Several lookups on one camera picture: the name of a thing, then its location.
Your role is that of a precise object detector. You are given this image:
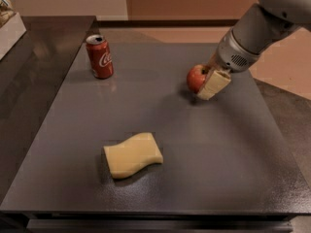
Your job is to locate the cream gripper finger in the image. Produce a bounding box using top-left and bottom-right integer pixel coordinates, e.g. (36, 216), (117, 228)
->
(197, 70), (231, 100)
(207, 53), (216, 70)

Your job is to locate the red apple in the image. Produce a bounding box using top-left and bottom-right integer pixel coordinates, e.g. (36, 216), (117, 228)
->
(187, 64), (208, 93)

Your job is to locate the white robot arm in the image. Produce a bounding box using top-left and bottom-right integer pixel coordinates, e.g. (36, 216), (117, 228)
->
(196, 0), (311, 100)

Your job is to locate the red coke can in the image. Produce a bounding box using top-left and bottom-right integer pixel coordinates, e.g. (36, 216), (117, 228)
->
(86, 35), (114, 79)

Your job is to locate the yellow sponge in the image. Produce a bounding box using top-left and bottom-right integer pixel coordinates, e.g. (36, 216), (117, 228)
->
(103, 133), (163, 180)

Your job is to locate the dark side counter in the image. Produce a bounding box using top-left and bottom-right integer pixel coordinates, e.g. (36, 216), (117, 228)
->
(0, 16), (96, 202)

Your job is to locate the white box on counter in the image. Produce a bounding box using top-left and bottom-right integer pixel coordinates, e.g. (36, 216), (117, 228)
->
(0, 0), (26, 60)

